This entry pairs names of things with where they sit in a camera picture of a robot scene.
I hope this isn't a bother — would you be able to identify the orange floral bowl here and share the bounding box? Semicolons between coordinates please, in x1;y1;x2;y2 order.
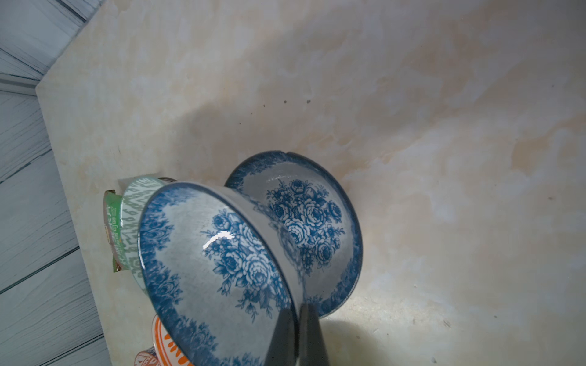
152;316;192;366

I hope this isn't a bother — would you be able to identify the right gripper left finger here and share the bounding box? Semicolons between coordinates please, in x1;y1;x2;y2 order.
264;309;297;366

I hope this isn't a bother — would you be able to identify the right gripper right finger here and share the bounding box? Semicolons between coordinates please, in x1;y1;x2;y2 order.
298;303;330;366

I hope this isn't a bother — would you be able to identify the red patterned bowl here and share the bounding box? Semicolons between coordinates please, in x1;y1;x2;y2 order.
134;347;161;366

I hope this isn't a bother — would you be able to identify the green snack bag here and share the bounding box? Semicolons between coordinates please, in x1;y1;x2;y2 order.
103;190;129;272

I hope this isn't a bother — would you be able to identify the blue floral bowl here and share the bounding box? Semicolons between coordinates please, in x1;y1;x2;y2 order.
138;182;305;365
225;151;363;318

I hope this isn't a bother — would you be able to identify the green patterned bowl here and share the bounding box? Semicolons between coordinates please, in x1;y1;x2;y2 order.
120;177;175;294

